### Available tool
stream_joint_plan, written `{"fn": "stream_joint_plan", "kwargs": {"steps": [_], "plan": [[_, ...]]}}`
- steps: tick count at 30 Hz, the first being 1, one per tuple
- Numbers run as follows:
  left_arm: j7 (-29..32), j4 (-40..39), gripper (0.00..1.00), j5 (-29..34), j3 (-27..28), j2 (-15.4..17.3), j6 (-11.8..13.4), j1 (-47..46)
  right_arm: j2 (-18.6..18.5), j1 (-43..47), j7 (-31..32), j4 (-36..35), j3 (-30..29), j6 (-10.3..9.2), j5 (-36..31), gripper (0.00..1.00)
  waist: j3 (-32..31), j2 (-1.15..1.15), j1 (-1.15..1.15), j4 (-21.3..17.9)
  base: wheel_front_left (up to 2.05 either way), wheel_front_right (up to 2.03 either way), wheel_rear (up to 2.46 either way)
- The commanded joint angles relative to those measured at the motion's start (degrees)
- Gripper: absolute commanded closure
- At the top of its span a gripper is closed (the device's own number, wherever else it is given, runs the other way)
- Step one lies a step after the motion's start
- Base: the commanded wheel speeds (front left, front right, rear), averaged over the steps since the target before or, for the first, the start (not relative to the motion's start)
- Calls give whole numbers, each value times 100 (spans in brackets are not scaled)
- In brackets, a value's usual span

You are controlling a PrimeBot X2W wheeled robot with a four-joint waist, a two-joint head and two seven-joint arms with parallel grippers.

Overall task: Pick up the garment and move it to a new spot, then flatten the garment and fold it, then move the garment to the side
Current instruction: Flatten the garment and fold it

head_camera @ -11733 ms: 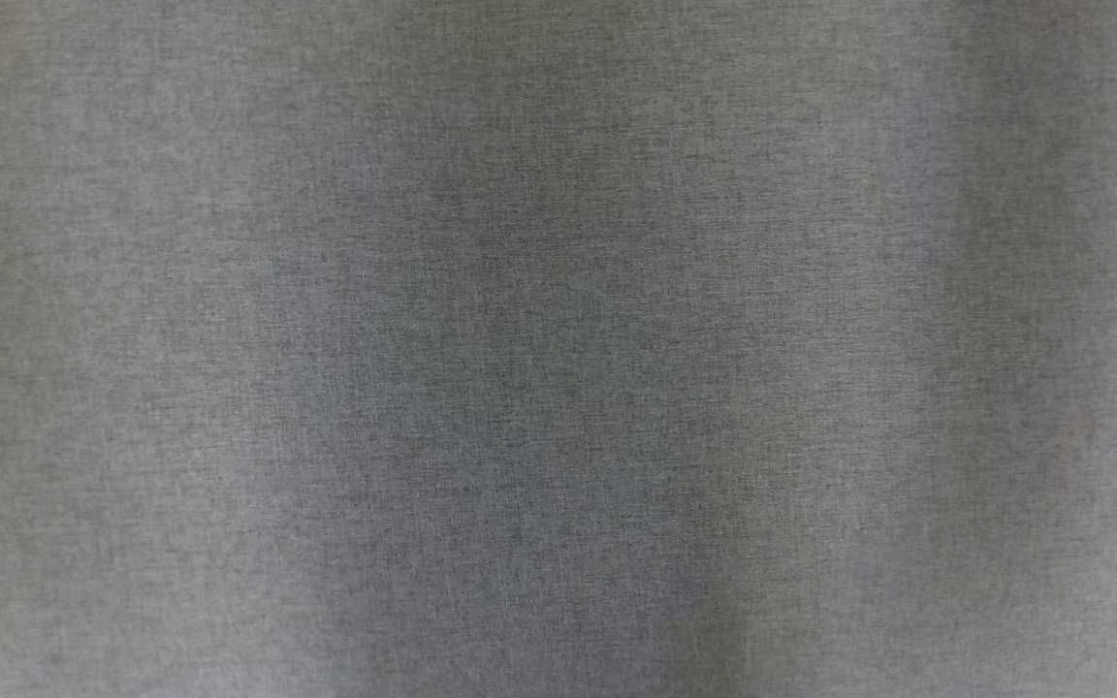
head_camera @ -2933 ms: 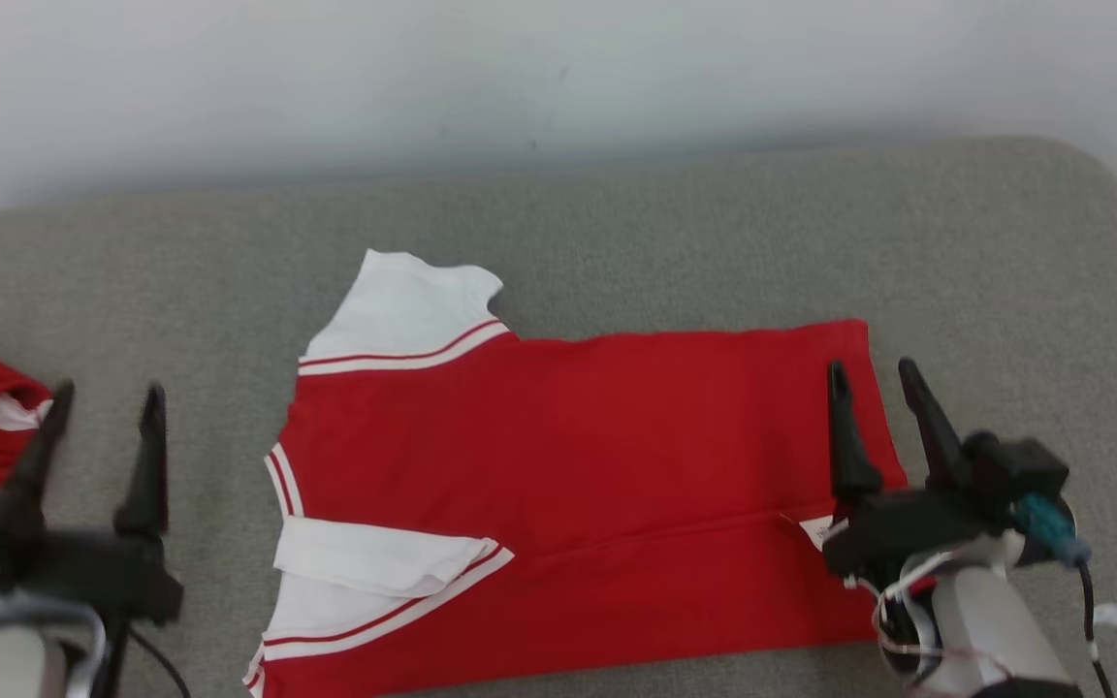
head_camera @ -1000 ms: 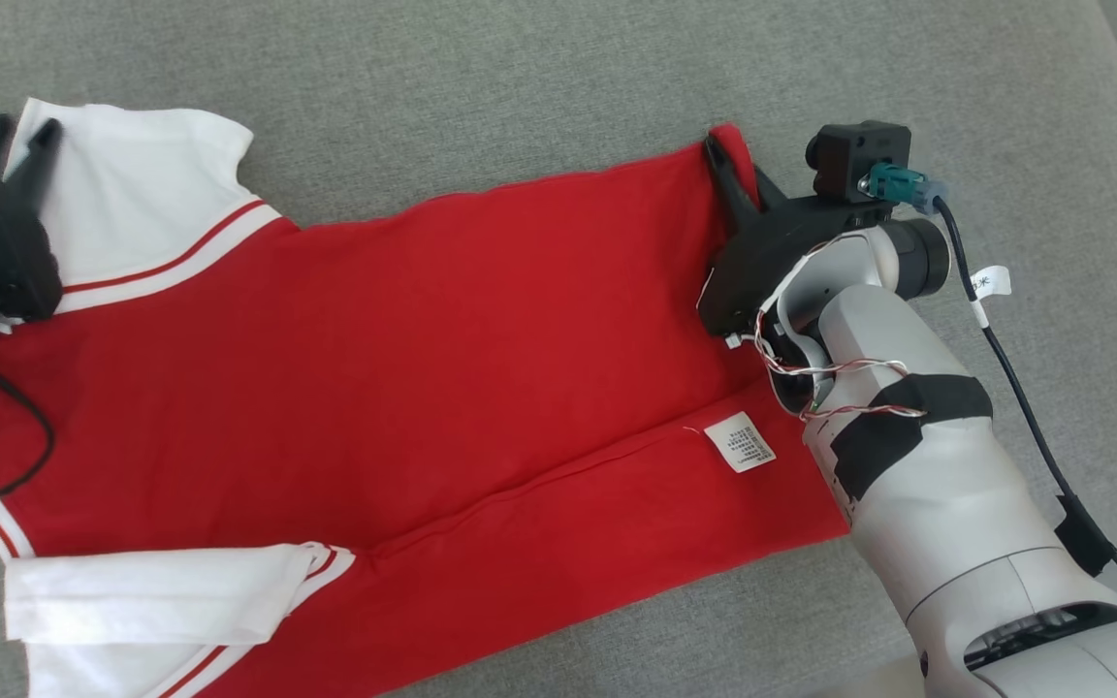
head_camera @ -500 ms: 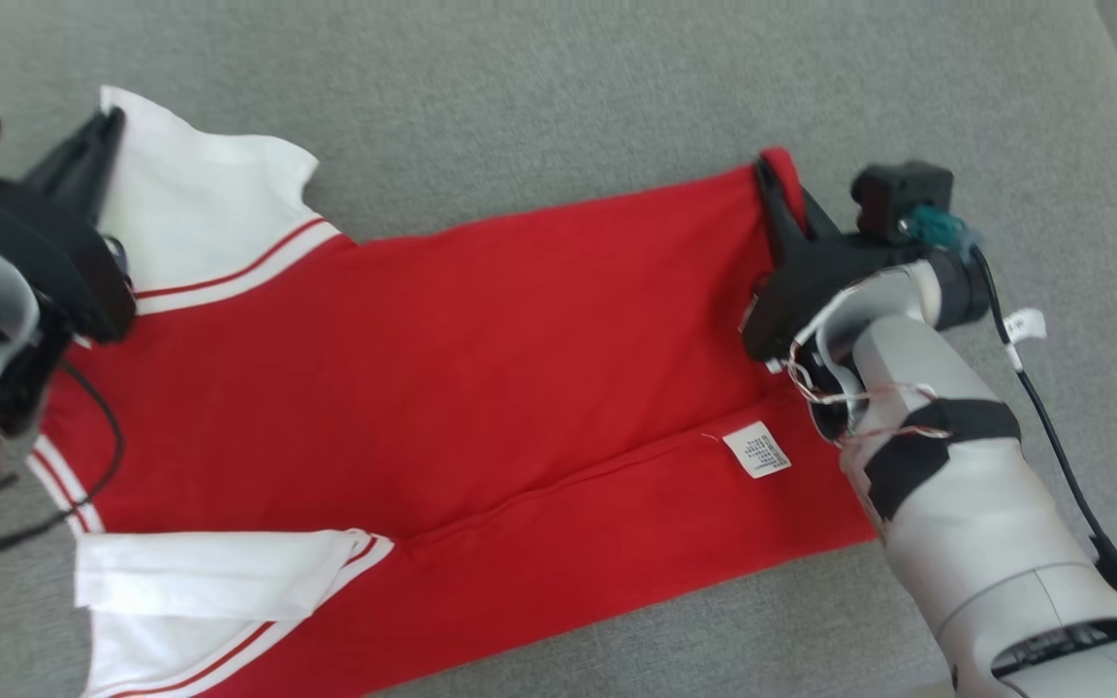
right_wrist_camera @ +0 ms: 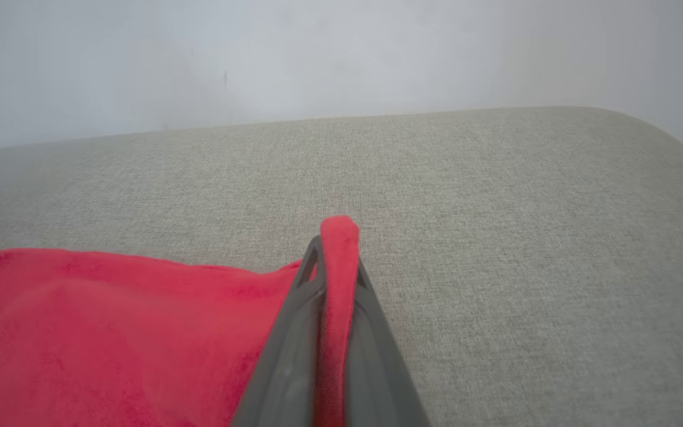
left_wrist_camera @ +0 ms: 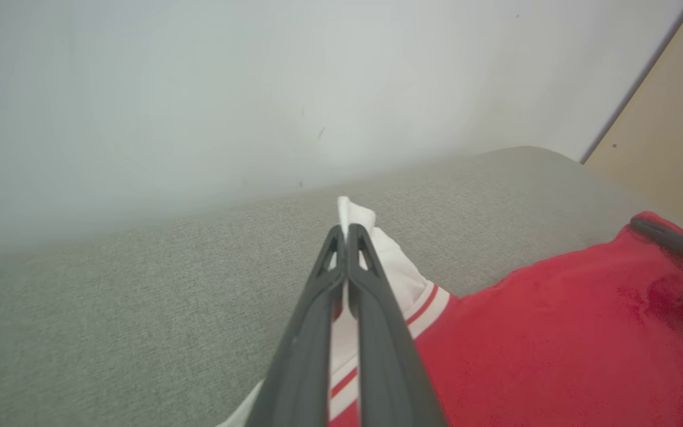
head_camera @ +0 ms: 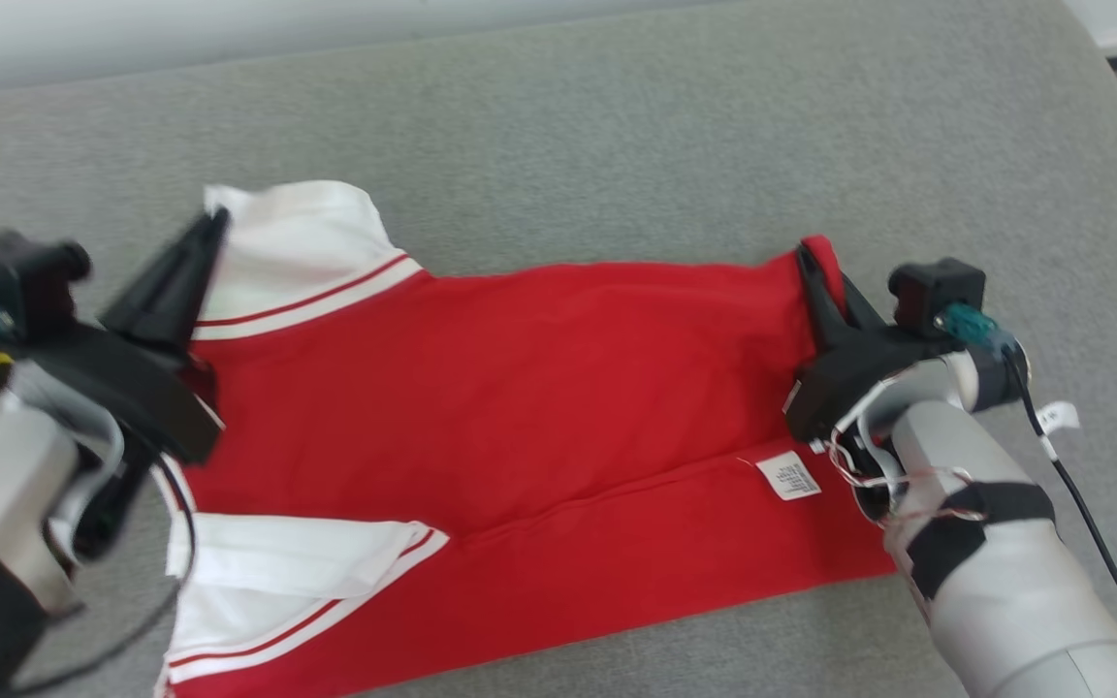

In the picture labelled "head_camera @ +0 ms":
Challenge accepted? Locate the red shirt with white sleeves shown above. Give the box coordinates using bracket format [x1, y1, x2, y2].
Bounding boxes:
[153, 179, 909, 698]

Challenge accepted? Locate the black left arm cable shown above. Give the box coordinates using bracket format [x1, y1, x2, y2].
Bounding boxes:
[0, 296, 199, 698]

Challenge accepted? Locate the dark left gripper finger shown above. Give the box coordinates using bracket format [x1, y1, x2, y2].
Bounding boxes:
[146, 208, 231, 355]
[98, 208, 226, 335]

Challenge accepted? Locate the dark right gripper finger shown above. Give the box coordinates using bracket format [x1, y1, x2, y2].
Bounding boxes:
[796, 244, 855, 350]
[842, 276, 887, 333]

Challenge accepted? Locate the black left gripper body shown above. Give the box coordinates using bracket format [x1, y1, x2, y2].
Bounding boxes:
[30, 320, 225, 466]

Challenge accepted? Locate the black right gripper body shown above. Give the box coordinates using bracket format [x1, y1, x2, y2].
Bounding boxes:
[784, 328, 957, 442]

